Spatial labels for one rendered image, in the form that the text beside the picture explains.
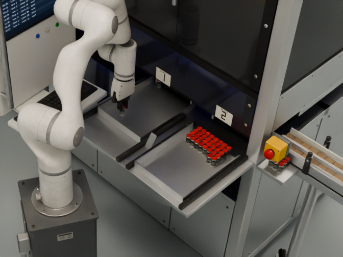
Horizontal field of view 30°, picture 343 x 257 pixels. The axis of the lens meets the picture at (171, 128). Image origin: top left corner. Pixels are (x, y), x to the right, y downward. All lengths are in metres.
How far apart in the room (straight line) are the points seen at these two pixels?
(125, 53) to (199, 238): 1.11
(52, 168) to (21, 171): 1.52
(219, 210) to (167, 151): 0.48
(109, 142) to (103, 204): 0.98
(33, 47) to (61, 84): 0.74
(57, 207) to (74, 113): 0.43
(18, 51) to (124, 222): 1.19
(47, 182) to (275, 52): 0.92
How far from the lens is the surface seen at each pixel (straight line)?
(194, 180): 2.51
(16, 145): 3.93
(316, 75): 2.65
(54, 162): 2.25
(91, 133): 2.68
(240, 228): 2.91
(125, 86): 2.63
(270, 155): 2.48
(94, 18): 2.11
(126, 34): 2.41
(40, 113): 2.17
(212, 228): 3.07
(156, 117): 2.76
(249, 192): 2.74
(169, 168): 2.54
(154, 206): 3.33
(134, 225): 3.48
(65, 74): 2.13
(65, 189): 2.35
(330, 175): 2.58
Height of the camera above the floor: 2.70
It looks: 42 degrees down
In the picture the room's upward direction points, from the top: 6 degrees clockwise
